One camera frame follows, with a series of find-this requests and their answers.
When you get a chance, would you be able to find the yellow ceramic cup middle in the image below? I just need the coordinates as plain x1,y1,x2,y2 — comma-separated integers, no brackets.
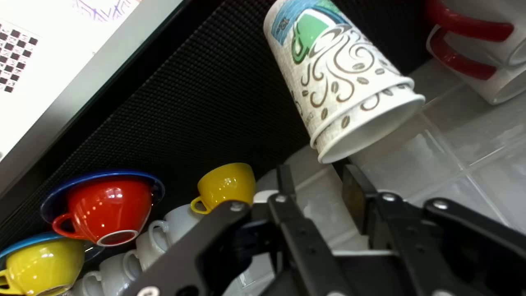
189,163,257,216

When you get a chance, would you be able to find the black white checkerboard mat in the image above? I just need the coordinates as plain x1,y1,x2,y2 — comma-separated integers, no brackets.
0,23,40,96

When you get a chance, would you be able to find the yellow ceramic cup left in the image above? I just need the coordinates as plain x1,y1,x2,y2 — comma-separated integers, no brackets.
0,239,86,296

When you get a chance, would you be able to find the white espresso cups cluster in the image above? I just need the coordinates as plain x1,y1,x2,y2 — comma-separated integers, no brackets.
65,204,227,296

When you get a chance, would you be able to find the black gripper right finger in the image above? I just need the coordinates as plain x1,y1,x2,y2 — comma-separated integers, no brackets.
341,163,526,296

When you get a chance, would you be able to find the light blue saucer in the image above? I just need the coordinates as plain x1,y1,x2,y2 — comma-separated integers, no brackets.
0,232,63,260

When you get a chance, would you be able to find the white mug red handle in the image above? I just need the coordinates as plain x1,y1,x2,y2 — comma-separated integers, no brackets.
426,26,526,105
428,0,526,66

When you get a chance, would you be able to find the patterned paper coffee cup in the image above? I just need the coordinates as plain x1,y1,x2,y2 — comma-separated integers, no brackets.
314,84,426,163
263,0,415,143

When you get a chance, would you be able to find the blue saucer under red cup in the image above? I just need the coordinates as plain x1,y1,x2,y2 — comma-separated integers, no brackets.
40,170,166,224

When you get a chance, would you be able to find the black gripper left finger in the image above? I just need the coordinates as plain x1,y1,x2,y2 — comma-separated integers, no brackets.
124,165,352,296

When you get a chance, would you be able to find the red ceramic cup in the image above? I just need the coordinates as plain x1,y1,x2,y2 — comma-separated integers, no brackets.
51,178,153,247

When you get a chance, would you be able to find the yellow ceramic cup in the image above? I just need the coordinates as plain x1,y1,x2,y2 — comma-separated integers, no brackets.
0,239,86,296
189,163,257,216

